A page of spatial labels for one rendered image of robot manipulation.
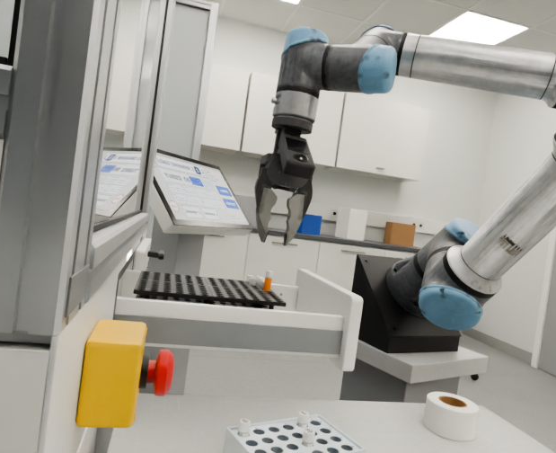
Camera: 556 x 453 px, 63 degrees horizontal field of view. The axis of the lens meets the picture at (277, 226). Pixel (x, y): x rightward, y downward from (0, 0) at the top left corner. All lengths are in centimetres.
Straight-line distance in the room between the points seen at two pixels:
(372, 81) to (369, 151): 368
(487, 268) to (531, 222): 12
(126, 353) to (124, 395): 3
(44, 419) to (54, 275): 8
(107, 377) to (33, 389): 11
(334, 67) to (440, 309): 49
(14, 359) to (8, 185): 10
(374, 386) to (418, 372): 15
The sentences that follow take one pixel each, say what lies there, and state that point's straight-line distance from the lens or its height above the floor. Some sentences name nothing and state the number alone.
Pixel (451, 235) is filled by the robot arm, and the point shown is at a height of 104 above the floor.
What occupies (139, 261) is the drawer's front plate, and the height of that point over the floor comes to 91.
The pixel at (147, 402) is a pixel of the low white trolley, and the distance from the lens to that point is 67.
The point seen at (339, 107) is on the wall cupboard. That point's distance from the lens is 438.
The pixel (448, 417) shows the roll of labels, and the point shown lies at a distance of 71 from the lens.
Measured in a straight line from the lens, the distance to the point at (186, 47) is 249.
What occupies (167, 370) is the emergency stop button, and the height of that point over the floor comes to 88.
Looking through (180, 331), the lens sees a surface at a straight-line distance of 64.
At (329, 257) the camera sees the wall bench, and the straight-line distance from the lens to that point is 392.
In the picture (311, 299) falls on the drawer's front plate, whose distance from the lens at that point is 83.
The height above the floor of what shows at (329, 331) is 87.
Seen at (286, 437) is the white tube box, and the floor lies 79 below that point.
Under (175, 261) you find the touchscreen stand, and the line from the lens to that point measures 160.
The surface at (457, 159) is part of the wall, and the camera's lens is 535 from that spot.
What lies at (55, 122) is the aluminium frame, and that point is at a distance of 28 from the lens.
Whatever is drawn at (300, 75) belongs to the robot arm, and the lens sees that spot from 79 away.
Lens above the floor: 103
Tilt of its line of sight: 1 degrees down
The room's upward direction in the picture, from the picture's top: 8 degrees clockwise
